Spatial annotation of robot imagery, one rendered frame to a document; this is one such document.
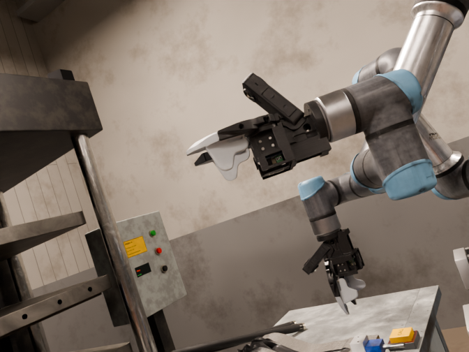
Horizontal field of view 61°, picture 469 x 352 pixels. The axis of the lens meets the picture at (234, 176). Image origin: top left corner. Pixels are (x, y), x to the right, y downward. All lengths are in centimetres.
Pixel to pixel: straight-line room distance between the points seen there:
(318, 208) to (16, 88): 102
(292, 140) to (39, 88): 108
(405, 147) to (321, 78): 283
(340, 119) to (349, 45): 283
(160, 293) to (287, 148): 127
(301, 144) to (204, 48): 334
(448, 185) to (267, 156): 91
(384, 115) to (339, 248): 55
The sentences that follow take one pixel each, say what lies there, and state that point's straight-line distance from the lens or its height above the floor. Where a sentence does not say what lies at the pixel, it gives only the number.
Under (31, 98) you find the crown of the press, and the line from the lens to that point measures 150.
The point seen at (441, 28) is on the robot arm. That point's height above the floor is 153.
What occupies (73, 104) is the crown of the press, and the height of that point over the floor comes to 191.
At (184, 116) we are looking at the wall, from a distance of 396.
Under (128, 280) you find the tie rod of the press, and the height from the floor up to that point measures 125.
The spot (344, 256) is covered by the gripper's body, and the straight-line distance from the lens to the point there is 109.
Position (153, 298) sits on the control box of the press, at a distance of 175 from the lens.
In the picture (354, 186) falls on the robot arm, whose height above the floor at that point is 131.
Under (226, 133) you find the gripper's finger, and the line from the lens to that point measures 59.
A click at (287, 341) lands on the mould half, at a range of 136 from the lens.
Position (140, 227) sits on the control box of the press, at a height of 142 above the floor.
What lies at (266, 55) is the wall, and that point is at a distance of 363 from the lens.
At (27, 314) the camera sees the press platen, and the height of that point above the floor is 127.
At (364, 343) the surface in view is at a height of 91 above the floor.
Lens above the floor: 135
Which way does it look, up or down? 5 degrees up
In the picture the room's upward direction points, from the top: 20 degrees counter-clockwise
